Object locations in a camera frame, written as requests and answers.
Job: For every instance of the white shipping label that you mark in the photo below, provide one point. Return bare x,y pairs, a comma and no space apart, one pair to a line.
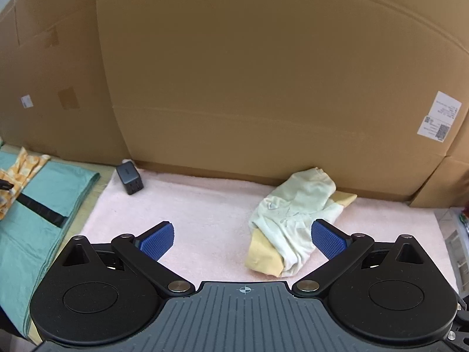
439,117

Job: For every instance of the small white label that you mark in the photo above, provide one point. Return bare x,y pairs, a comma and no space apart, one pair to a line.
26,102

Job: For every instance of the black charger block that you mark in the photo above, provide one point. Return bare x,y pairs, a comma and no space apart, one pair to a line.
129,179

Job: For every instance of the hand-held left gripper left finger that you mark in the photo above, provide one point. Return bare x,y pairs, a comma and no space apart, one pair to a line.
157,240

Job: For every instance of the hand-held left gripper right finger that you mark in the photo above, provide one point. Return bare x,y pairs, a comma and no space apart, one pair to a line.
328,240

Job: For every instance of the teal cloth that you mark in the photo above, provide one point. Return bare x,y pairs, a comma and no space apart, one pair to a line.
44,205

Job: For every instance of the pale green yellow shirt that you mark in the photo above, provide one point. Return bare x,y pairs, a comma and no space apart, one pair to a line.
293,212

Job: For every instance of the small cardboard box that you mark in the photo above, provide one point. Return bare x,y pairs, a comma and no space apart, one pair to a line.
447,183

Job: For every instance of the orange patterned cloth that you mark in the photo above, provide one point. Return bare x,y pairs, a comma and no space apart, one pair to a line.
22,170

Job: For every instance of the taped cardboard panel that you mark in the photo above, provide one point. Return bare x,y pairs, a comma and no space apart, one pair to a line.
55,62

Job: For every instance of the pink towel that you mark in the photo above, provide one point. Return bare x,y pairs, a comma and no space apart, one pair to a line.
205,209

